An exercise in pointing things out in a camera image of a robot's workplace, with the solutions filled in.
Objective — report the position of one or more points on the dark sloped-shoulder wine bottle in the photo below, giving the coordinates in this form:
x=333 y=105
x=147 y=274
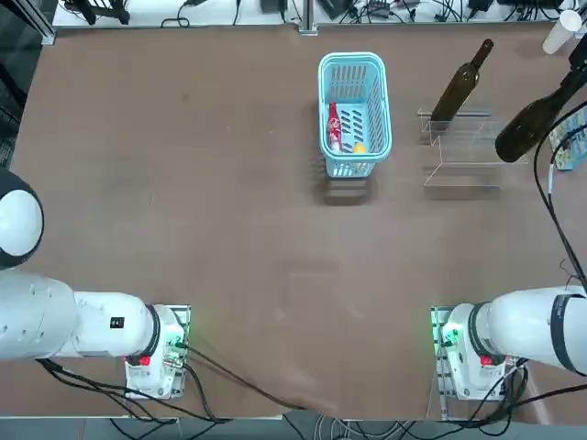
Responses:
x=523 y=133

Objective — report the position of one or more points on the brown high-shouldered wine bottle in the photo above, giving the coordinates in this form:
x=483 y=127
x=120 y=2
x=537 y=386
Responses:
x=461 y=87

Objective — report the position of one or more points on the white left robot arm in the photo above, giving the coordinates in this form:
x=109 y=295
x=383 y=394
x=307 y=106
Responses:
x=46 y=311

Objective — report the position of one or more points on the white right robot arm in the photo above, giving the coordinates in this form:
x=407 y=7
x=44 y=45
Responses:
x=513 y=325

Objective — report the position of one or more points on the clear acrylic stepped shelf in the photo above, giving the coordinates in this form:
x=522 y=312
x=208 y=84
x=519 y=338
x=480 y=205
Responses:
x=463 y=176

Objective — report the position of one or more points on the white paper cup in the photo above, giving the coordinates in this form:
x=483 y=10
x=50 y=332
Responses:
x=561 y=32

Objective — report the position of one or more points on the black power adapter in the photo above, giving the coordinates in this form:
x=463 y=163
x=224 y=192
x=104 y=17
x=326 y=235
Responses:
x=274 y=5
x=335 y=7
x=480 y=4

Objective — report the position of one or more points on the light blue plastic basket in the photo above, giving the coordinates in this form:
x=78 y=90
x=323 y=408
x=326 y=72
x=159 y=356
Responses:
x=380 y=114

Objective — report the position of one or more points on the black power strip with plugs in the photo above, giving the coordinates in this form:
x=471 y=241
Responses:
x=390 y=4

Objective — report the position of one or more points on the yellow lemon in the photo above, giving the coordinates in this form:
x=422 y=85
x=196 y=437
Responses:
x=359 y=148

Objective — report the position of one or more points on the red cola bottle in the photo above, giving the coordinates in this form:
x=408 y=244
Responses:
x=334 y=124

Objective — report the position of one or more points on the black stand legs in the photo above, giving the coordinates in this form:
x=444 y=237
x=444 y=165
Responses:
x=88 y=11

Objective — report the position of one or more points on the aluminium frame post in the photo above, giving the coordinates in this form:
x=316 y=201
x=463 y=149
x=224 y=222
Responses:
x=307 y=18

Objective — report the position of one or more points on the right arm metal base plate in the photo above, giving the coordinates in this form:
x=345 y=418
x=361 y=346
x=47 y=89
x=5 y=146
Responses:
x=436 y=321

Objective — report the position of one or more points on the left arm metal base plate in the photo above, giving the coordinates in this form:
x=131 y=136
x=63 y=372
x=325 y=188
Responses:
x=182 y=314

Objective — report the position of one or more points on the aluminium frame beam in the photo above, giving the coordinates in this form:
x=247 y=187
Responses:
x=48 y=36

